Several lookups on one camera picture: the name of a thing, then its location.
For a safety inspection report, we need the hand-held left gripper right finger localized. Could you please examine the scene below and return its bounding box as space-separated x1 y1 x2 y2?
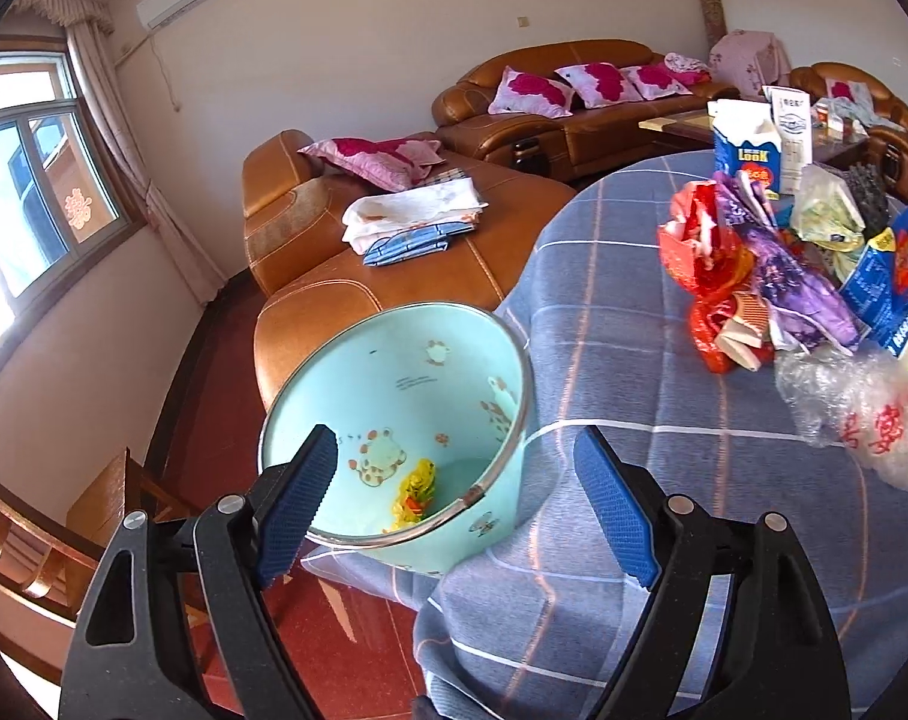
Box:
572 426 852 720

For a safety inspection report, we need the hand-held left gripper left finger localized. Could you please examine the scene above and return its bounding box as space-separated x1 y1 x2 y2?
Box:
58 424 340 720

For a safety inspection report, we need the light blue trash bin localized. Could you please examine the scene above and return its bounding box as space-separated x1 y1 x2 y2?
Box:
257 301 534 578

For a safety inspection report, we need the red and white plastic bag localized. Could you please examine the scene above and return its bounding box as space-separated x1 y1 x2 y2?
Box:
658 180 759 301

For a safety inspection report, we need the blue and orange plastic bag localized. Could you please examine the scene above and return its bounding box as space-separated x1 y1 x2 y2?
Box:
836 206 908 361

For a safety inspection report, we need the pale yellow-green bag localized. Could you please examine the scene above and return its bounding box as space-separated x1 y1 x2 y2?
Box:
790 163 867 282

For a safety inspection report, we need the yellow crumpled wrapper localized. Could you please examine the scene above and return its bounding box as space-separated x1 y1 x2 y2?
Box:
383 457 440 537

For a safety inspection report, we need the blue plaid tablecloth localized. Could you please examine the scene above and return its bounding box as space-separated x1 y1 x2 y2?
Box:
304 148 908 720

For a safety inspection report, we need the brown leather chaise sofa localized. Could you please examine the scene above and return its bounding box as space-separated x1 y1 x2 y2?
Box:
242 129 579 421

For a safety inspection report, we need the clear red-printed plastic bag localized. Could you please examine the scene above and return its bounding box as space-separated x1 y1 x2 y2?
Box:
775 349 908 492

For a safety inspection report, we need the blue plaid folded cloth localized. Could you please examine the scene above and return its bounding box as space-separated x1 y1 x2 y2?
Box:
362 219 485 269

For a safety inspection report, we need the purple wrapper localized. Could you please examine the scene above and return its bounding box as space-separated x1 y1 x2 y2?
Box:
712 172 864 350

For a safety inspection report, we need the white folded cloth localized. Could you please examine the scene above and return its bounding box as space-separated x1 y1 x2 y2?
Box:
341 176 489 254

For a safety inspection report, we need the grey checked cloth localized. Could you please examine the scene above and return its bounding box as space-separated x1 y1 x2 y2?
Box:
413 165 474 188

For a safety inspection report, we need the blue milk carton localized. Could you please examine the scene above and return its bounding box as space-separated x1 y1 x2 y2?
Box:
711 99 783 200

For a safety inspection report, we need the wooden coffee table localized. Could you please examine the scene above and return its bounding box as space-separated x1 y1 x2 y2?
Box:
638 109 871 173

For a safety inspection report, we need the black crumpled wrapper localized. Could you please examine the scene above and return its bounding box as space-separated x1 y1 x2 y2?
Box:
844 163 891 237

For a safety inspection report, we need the beige curtain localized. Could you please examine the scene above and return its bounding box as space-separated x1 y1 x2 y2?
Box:
4 0 226 307

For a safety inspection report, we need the white milk carton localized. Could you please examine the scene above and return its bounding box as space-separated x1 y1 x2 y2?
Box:
763 85 815 196

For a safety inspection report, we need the window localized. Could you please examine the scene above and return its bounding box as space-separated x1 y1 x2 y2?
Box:
0 51 144 316

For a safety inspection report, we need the small white orange box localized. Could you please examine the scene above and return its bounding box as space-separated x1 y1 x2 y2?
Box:
814 101 860 140

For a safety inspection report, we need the pink crumpled cloth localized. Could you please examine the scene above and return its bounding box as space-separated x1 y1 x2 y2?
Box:
664 52 714 87

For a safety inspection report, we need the brown leather armchair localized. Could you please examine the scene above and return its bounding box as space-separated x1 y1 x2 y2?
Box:
787 62 908 203

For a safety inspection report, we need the pale green cloth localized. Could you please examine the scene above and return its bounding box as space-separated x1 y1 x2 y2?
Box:
836 94 905 132

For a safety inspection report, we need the pink cloth cover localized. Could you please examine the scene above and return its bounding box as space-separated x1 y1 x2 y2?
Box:
707 30 792 100

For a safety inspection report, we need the pink floral armchair pillow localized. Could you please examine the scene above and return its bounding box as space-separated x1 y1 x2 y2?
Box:
825 79 875 117

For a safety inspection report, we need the rolled mat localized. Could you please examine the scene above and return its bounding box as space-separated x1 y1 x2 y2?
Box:
697 0 727 50

